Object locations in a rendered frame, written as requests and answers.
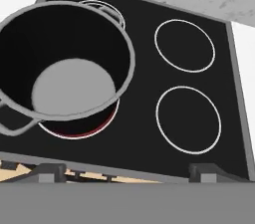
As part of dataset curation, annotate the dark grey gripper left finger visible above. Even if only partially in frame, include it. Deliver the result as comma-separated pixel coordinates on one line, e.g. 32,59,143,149
14,162,68,184

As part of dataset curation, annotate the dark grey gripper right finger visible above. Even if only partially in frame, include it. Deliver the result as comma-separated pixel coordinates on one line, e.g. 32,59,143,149
187,162,249,184

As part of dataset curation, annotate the dark grey stove knob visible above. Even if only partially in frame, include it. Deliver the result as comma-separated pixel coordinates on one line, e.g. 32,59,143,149
70,169,86,180
0,159,18,171
101,173,118,183

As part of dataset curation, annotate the black glass hob grey frame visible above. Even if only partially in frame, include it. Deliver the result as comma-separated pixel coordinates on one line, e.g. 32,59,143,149
0,0,255,184

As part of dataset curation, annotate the grey cooking pot with handles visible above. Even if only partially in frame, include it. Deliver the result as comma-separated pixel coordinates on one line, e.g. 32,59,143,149
0,0,137,137

